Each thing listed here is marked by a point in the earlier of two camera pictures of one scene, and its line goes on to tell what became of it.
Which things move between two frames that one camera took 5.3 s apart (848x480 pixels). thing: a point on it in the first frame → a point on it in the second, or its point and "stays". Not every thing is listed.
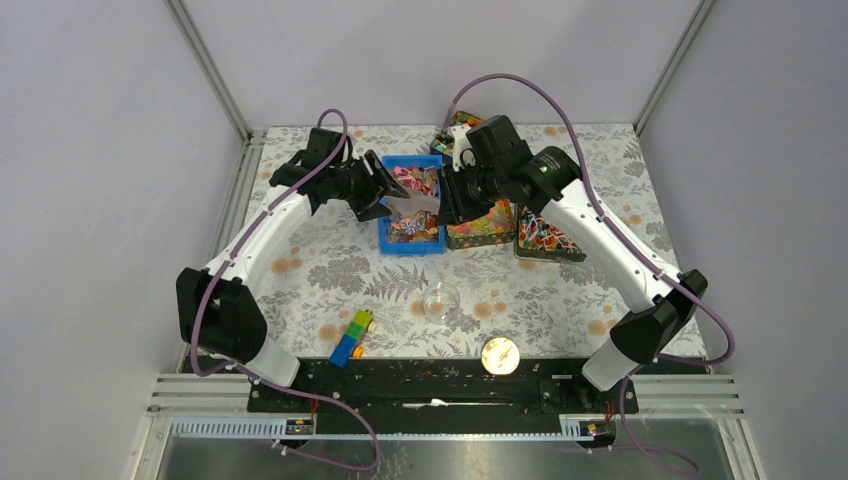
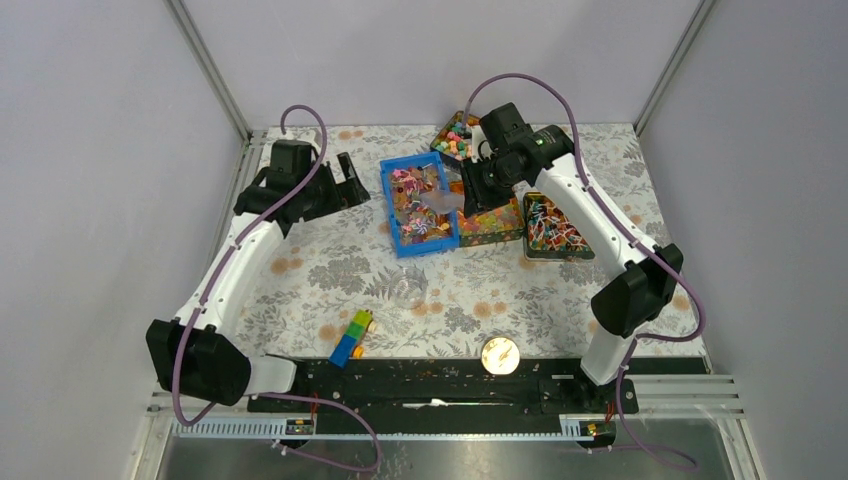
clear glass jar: [441, 300] → [409, 287]
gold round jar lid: [500, 355] stays
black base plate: [440, 387] stays
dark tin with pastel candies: [445, 147] stays
